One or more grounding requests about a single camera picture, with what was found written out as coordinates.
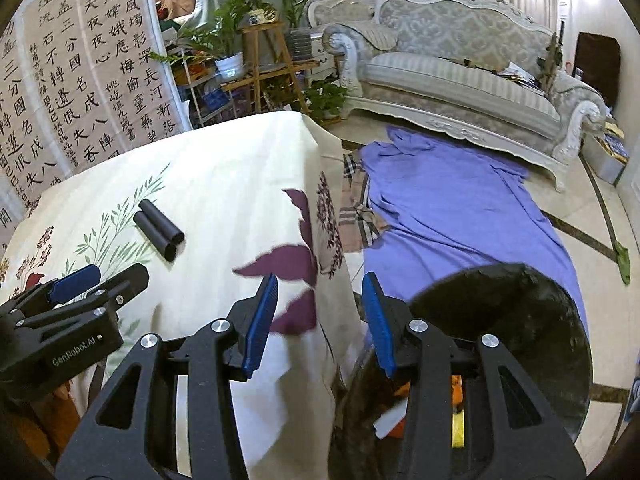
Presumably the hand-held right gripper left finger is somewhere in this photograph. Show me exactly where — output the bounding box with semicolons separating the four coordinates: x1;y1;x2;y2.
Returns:
55;272;279;480

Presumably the green cloth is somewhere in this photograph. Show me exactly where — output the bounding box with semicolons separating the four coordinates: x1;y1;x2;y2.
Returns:
614;242;634;286

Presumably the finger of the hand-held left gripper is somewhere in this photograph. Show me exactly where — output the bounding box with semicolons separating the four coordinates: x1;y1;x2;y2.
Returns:
14;265;150;332
0;265;102;322

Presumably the black-bagged trash bin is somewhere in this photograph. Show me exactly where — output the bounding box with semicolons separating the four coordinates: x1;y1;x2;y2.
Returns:
327;262;593;480

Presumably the ornate grey sofa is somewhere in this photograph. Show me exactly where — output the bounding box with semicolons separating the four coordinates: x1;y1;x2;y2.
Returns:
322;0;608;193

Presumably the calligraphy paper sheet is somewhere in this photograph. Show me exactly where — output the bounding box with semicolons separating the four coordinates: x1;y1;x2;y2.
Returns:
0;25;71;243
22;0;193;176

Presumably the plaid cloth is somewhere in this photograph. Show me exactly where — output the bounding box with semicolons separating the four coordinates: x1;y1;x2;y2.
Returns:
337;149;391;252

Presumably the small leafy floor plant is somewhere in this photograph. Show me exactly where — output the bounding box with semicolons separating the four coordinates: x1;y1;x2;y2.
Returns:
302;80;349;122

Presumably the stack of magazines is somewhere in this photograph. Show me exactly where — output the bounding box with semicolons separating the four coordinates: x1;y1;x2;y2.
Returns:
497;62;544;92

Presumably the grey storage box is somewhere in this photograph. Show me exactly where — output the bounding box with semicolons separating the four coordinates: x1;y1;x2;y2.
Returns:
582;120;629;186

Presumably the person's orange clothing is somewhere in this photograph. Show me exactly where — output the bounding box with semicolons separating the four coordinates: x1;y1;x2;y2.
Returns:
0;375;83;466

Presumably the blue crate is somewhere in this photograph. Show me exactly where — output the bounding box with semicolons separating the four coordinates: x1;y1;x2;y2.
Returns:
205;87;234;117

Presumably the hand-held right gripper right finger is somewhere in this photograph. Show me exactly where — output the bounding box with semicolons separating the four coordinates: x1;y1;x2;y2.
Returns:
361;271;588;480

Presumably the purple cloth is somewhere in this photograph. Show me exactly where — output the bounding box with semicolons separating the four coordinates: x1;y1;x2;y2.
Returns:
360;125;591;341

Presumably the wooden plant stand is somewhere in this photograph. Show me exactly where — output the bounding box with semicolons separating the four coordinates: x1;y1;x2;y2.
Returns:
220;21;321;116

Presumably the plant in white pot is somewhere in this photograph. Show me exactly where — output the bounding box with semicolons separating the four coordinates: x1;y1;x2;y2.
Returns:
150;10;246;81

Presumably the tall plant in clear pot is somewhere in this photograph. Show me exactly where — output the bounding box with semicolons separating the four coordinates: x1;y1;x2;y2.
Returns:
265;0;326;59

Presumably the floral cream tablecloth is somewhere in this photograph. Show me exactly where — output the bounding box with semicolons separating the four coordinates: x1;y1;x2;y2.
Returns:
0;112;371;480

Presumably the dark brown cabinet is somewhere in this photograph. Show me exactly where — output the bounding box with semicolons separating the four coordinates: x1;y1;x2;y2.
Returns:
572;31;621;106

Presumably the black tube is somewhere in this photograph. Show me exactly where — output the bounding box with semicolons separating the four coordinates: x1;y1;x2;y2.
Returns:
139;199;186;247
133;210;178;262

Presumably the metal shelf rack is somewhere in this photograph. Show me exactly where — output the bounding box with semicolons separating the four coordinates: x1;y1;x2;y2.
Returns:
175;67;236;129

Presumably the ornate grey armchair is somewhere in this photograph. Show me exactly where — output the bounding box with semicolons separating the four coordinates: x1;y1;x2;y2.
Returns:
306;0;381;68

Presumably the plant in patterned pot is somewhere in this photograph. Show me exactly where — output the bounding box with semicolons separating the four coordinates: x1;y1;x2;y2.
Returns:
215;0;279;27

